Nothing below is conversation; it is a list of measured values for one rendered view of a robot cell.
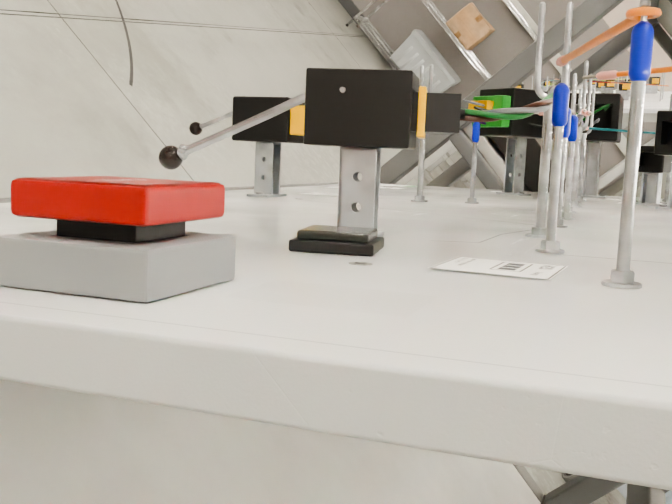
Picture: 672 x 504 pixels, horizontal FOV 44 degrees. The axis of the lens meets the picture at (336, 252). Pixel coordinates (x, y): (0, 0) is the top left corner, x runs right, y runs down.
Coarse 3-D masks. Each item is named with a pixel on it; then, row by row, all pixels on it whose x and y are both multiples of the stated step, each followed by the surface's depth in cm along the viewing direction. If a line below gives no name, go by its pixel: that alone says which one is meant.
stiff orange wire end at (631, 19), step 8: (632, 8) 30; (640, 8) 30; (648, 8) 30; (656, 8) 30; (632, 16) 30; (640, 16) 31; (648, 16) 31; (656, 16) 30; (616, 24) 34; (624, 24) 33; (632, 24) 32; (608, 32) 35; (616, 32) 34; (592, 40) 38; (600, 40) 37; (584, 48) 40; (560, 56) 45; (568, 56) 43; (576, 56) 42; (560, 64) 45
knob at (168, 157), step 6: (162, 150) 47; (168, 150) 47; (174, 150) 47; (162, 156) 47; (168, 156) 47; (174, 156) 47; (162, 162) 47; (168, 162) 47; (174, 162) 47; (180, 162) 47; (168, 168) 47; (174, 168) 47
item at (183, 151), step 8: (344, 88) 43; (296, 96) 45; (304, 96) 45; (280, 104) 46; (288, 104) 45; (296, 104) 45; (264, 112) 46; (272, 112) 46; (280, 112) 46; (248, 120) 46; (256, 120) 46; (264, 120) 46; (232, 128) 46; (240, 128) 46; (208, 136) 47; (216, 136) 46; (224, 136) 46; (192, 144) 47; (200, 144) 47; (208, 144) 47; (184, 152) 47; (192, 152) 47
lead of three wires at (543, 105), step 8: (552, 88) 49; (552, 96) 47; (528, 104) 45; (536, 104) 45; (544, 104) 46; (472, 112) 44; (480, 112) 44; (488, 112) 44; (496, 112) 44; (504, 112) 44; (512, 112) 44; (520, 112) 44; (528, 112) 45; (536, 112) 45; (464, 120) 44; (472, 120) 44; (480, 120) 44; (488, 120) 44; (496, 120) 44
